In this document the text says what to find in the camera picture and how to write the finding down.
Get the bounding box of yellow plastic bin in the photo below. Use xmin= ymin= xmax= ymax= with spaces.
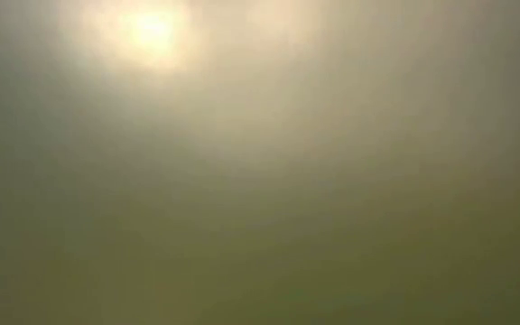
xmin=0 ymin=0 xmax=520 ymax=325

